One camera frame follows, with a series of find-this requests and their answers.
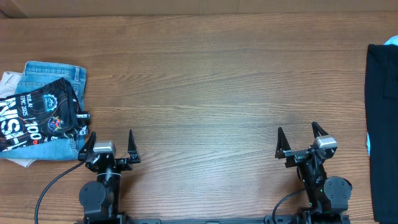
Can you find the blue denim jeans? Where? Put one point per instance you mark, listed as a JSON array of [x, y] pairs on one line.
[[34, 76]]

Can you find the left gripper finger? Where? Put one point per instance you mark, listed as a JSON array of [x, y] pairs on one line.
[[87, 148], [132, 149]]

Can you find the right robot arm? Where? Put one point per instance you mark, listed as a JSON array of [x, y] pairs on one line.
[[327, 196]]

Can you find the light blue printed t-shirt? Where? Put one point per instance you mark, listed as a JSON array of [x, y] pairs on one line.
[[390, 41]]

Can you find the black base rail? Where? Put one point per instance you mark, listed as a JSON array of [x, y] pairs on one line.
[[280, 219]]

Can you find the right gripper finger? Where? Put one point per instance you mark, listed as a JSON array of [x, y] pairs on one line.
[[318, 130], [283, 147]]

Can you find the black printed sports jersey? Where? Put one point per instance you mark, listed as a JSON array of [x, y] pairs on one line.
[[45, 114]]

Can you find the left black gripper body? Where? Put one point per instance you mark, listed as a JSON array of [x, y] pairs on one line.
[[122, 165]]

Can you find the beige folded garment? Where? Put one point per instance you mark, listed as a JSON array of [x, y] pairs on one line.
[[9, 83]]

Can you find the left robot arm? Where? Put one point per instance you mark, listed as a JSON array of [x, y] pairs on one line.
[[100, 198]]

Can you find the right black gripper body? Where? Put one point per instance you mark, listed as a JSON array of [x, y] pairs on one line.
[[296, 157]]

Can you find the black t-shirt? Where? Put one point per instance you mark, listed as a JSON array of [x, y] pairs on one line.
[[381, 119]]

